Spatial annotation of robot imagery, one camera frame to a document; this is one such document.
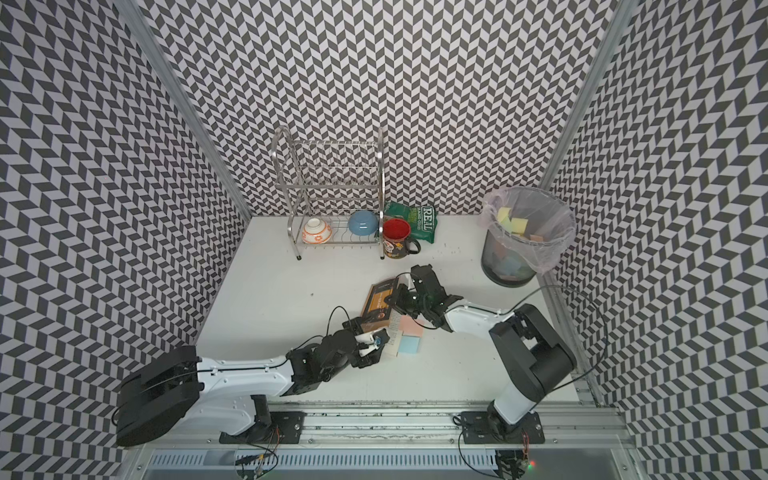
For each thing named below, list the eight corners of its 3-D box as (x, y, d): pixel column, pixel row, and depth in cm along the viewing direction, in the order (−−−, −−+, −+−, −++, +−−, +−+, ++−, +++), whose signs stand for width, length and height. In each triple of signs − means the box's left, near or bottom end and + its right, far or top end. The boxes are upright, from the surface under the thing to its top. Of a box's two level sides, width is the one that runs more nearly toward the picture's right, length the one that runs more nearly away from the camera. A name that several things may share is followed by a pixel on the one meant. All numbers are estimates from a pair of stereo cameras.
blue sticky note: (398, 353, 87) (398, 350, 85) (398, 338, 90) (398, 335, 88) (419, 353, 87) (420, 350, 85) (418, 338, 90) (419, 335, 88)
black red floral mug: (383, 259, 107) (382, 240, 99) (384, 231, 116) (383, 211, 108) (418, 259, 107) (420, 240, 99) (417, 231, 116) (418, 211, 108)
